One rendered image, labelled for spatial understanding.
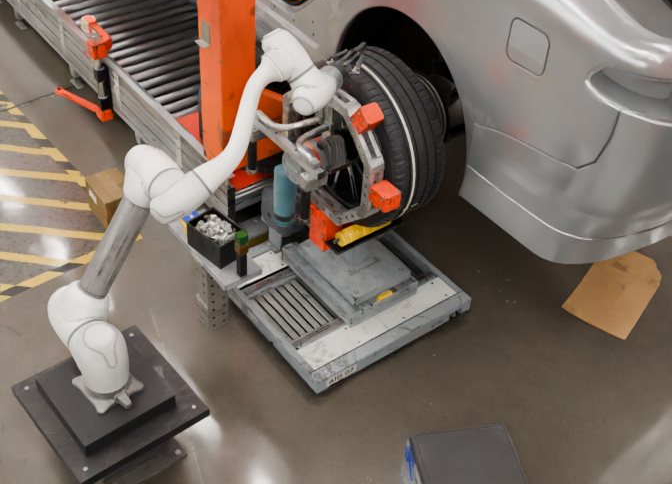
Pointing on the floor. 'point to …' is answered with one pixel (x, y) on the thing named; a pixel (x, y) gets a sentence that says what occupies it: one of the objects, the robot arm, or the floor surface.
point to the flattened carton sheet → (615, 293)
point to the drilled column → (210, 300)
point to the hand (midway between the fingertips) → (359, 50)
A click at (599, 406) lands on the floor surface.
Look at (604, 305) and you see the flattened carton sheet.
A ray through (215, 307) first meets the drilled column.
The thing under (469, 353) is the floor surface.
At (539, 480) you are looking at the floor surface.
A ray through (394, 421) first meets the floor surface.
